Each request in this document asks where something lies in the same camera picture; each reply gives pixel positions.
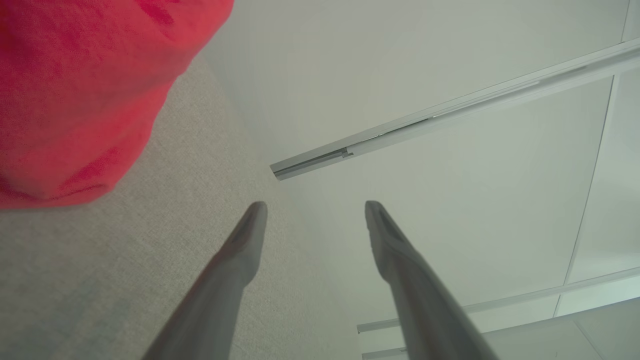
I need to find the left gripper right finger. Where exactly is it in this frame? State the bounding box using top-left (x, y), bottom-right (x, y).
top-left (365, 201), bottom-right (501, 360)

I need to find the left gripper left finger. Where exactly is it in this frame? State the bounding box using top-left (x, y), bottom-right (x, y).
top-left (142, 201), bottom-right (268, 360)

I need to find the red shirt with white sleeves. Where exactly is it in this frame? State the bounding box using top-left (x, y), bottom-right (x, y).
top-left (0, 0), bottom-right (235, 210)

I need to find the grey fabric sofa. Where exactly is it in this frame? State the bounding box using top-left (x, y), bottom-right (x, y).
top-left (0, 52), bottom-right (363, 360)

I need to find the grey metal partition post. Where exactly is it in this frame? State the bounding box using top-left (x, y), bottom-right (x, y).
top-left (270, 37), bottom-right (640, 182)

